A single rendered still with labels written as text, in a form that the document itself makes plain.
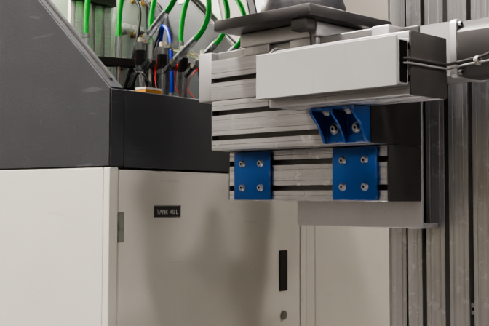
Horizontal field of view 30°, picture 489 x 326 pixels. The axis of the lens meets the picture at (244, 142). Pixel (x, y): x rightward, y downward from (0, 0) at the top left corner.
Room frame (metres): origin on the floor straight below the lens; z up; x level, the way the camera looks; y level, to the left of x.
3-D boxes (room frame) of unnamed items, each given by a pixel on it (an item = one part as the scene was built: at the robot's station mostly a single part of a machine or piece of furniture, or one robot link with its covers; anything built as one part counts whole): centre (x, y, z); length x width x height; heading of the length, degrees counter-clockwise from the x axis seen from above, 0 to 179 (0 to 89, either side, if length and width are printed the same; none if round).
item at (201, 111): (2.11, 0.07, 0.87); 0.62 x 0.04 x 0.16; 142
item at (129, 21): (2.60, 0.32, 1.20); 0.13 x 0.03 x 0.31; 142
